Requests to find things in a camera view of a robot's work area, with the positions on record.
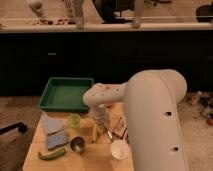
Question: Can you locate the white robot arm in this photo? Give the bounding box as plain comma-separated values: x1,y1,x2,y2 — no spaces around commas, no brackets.
83,69,189,171

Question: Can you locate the yellow banana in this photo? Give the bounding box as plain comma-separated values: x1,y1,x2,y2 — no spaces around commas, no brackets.
92,123,101,143

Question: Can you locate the small metal cup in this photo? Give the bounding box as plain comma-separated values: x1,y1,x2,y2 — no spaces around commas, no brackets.
70,137,85,154

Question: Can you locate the green plastic tray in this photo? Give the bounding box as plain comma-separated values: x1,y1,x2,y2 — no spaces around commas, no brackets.
39,77,94,113

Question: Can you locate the white plastic cup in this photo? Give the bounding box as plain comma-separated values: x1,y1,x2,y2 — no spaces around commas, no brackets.
110,140,129,160

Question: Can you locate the light blue cloth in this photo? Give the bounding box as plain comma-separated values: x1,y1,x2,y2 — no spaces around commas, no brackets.
41,114,64,135

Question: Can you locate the blue sponge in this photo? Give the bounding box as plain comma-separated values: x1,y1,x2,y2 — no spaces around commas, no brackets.
46,132,68,150

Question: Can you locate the long dark counter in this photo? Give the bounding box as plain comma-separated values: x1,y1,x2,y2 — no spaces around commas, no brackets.
0,27,213,96

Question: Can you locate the green chili pepper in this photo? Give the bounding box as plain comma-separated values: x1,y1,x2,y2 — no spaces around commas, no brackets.
38,148,66,161

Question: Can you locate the black chair base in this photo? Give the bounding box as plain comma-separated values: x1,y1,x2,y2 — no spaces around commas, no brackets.
0,122,28,135

